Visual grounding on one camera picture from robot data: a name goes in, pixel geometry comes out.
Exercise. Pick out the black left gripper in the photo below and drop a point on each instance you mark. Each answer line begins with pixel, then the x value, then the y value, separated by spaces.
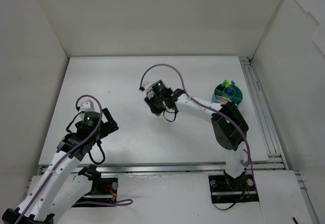
pixel 107 123

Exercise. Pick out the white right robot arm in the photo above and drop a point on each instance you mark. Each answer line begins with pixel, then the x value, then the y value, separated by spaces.
pixel 227 122

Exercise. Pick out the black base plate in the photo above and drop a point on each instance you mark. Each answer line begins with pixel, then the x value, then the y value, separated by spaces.
pixel 104 193
pixel 239 191

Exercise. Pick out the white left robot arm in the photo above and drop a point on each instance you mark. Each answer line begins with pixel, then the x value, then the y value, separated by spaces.
pixel 48 201

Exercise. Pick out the blue cap correction pen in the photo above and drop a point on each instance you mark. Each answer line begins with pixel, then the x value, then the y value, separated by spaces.
pixel 229 91

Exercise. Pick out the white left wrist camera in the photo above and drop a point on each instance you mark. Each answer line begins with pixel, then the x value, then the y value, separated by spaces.
pixel 86 106

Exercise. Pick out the orange pink slim pen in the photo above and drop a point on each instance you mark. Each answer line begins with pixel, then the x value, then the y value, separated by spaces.
pixel 221 100

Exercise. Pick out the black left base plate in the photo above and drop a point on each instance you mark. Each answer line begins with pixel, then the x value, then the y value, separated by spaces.
pixel 104 193

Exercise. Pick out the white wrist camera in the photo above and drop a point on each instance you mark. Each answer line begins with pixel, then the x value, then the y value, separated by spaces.
pixel 146 85
pixel 86 106

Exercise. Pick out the green cap black highlighter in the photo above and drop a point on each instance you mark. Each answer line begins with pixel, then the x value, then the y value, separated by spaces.
pixel 224 83

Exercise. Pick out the teal round pen holder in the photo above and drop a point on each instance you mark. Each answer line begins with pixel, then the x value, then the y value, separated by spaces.
pixel 236 97

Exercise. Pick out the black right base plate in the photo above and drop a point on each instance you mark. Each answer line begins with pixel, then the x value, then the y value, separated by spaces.
pixel 239 191

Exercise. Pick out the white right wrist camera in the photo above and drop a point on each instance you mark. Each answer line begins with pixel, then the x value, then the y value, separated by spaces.
pixel 146 85

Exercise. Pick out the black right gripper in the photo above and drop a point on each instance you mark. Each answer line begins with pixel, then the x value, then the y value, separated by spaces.
pixel 154 104

